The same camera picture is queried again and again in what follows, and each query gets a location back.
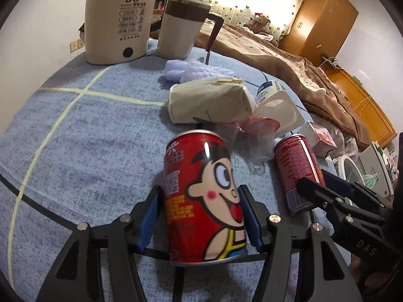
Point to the brown bed blanket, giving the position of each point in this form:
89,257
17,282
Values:
283,59

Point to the beige mug brown lid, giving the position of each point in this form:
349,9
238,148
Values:
176,31

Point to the lavender foam fruit net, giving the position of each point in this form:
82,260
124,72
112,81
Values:
207,70
174,70

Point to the wooden wardrobe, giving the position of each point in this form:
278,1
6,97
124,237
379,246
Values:
321,22

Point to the brown teddy bear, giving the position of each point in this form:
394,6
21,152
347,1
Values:
259,23

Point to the blue checked tablecloth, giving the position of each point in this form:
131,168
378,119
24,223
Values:
94,148

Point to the beige electric kettle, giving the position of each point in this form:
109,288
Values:
119,22

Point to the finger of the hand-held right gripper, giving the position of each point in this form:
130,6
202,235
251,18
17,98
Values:
341,184
324,198

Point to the red cartoon drink can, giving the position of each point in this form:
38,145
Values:
201,195

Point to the wall socket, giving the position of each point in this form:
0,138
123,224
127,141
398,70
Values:
76,46

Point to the small red white carton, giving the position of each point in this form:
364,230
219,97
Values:
321,138

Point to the white yogurt cup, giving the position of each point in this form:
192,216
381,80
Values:
280,110

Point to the clear plastic cup red lid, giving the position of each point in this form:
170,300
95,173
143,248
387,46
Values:
259,138

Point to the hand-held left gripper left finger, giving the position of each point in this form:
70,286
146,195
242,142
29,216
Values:
148,223

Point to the white bag lined bin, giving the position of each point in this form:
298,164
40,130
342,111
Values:
349,170

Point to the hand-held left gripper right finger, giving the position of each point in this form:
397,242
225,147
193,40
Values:
252,220

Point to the wooden headboard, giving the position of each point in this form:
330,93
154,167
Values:
362,100

